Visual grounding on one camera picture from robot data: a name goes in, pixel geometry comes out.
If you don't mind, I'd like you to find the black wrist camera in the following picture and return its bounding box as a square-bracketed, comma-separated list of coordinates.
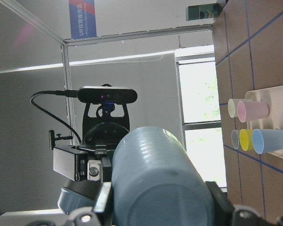
[77, 86, 138, 104]

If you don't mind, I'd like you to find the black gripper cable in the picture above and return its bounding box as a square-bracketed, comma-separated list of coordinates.
[30, 89, 85, 145]

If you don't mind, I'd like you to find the cream plastic tray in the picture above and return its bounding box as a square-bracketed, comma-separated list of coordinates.
[245, 86, 283, 159]

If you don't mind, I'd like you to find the yellow cup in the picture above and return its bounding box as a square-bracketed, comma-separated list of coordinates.
[239, 129, 254, 151]

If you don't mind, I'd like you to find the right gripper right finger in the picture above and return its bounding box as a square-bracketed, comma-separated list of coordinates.
[205, 181, 235, 226]

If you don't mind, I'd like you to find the grey cup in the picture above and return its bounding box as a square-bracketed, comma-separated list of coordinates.
[231, 129, 240, 149]

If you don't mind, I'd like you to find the blue cup on tray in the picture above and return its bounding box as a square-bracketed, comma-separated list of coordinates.
[252, 129, 283, 154]

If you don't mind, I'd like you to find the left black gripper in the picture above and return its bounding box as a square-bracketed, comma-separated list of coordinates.
[53, 103, 130, 182]

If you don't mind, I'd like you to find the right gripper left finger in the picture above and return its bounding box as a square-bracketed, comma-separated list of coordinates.
[93, 182, 113, 226]

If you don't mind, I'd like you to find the pale green cup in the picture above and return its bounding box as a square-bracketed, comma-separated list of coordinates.
[228, 99, 241, 118]

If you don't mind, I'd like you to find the pink cup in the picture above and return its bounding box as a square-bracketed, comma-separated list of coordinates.
[237, 101, 269, 122]

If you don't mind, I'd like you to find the pale blue cup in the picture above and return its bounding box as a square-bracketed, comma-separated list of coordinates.
[112, 126, 214, 226]

